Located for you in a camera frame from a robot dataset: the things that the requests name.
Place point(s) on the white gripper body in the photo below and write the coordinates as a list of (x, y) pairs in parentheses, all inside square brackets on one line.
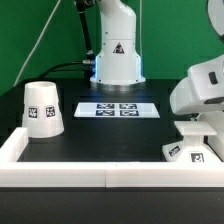
[(202, 93)]

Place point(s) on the white lamp base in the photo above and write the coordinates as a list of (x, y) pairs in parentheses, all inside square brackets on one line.
[(192, 148)]

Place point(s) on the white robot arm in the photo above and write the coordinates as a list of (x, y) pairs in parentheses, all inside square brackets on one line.
[(118, 67)]

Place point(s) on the white lamp shade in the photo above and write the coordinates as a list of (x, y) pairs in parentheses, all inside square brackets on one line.
[(42, 116)]

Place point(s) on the white U-shaped fence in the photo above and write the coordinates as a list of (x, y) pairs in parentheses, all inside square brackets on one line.
[(14, 173)]

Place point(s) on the white marker tag plate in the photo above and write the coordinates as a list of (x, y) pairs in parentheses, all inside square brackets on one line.
[(116, 110)]

